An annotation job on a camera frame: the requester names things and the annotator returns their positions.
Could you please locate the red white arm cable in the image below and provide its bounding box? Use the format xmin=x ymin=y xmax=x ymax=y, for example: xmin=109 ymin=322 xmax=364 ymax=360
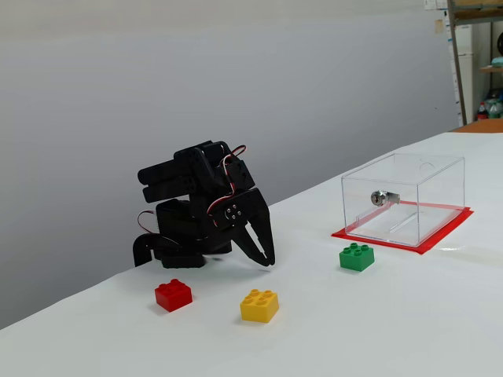
xmin=219 ymin=145 xmax=248 ymax=196

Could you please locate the red lego brick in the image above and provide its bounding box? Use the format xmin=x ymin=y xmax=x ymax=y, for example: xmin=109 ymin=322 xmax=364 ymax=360
xmin=154 ymin=278 xmax=194 ymax=313

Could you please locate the white refrigerator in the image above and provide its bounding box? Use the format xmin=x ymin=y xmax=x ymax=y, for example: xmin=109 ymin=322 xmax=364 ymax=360
xmin=455 ymin=24 xmax=479 ymax=119

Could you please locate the black table clamp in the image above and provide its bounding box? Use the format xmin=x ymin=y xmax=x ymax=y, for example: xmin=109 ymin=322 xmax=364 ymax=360
xmin=132 ymin=232 xmax=206 ymax=270

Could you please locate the red tape square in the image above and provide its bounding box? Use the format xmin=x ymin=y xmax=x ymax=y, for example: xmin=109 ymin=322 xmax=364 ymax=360
xmin=331 ymin=199 xmax=475 ymax=257

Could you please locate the yellow lego brick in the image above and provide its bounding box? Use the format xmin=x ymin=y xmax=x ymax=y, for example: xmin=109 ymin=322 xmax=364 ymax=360
xmin=240 ymin=288 xmax=280 ymax=324

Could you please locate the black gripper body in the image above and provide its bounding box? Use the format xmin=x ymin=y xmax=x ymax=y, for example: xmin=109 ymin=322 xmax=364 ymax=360
xmin=207 ymin=188 xmax=271 ymax=232

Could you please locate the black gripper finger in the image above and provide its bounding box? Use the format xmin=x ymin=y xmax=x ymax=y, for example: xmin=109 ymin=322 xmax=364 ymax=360
xmin=221 ymin=201 xmax=275 ymax=269
xmin=248 ymin=207 xmax=277 ymax=265

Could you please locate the transparent acrylic box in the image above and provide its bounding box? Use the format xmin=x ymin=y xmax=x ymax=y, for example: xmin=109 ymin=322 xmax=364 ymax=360
xmin=340 ymin=152 xmax=466 ymax=248

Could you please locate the metal shelf rack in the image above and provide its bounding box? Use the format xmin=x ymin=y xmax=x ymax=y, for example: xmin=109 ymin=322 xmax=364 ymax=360
xmin=446 ymin=0 xmax=503 ymax=126

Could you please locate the silver cam lock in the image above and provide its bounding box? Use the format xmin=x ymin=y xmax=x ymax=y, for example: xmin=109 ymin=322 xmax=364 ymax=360
xmin=370 ymin=190 xmax=401 ymax=208

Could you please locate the green lego brick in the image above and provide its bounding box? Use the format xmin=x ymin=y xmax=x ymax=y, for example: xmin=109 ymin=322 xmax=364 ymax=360
xmin=339 ymin=242 xmax=376 ymax=273

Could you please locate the orange wooden table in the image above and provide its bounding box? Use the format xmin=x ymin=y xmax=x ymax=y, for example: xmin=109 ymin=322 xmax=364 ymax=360
xmin=451 ymin=119 xmax=503 ymax=134

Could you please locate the red white base cable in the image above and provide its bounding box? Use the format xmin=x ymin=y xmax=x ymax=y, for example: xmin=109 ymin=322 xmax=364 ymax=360
xmin=137 ymin=210 xmax=158 ymax=236

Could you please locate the red white gripper cable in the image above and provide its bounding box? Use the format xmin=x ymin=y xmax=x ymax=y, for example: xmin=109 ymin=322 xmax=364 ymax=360
xmin=206 ymin=191 xmax=237 ymax=228

